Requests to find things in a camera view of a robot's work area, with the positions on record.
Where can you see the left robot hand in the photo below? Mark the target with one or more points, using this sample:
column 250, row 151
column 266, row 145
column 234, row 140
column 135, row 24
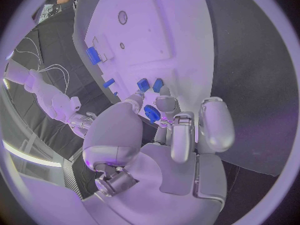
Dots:
column 178, row 172

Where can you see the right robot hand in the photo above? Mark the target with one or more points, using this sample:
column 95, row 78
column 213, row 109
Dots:
column 80, row 122

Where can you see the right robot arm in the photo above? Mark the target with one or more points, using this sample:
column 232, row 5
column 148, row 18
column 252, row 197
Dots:
column 46, row 91

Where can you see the white task board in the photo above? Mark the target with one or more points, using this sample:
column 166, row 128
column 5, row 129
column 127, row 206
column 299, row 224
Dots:
column 140, row 31

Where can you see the blue gear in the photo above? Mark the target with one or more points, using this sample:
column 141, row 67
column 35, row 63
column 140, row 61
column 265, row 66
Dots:
column 152, row 113

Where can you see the blue block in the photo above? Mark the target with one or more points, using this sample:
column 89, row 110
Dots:
column 93, row 55
column 158, row 85
column 143, row 84

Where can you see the workshop desk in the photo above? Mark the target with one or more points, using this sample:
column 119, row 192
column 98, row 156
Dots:
column 49, row 12

